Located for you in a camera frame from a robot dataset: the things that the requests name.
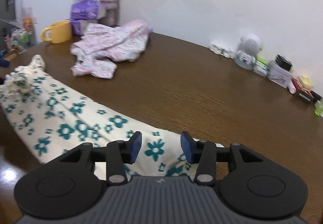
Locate black small box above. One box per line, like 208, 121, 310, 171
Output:
296, 89, 315, 104

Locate yellow mug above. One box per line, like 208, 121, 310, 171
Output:
40, 20, 73, 44

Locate clear wrapped colourful toys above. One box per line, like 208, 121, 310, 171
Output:
0, 7, 37, 54

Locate purple tissue pack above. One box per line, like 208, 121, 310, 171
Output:
70, 0, 102, 20
72, 18, 98, 36

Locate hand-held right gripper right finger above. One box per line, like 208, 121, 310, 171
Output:
180, 131, 264, 186

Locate cream green floral dress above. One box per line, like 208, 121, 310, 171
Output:
0, 54, 225, 181

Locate black small device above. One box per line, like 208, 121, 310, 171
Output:
275, 54, 293, 71

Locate pink floral garment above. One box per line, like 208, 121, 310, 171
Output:
70, 20, 154, 80

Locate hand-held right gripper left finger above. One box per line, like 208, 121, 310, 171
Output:
59, 131, 143, 186

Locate white robot figure speaker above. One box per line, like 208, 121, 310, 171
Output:
233, 33, 263, 71

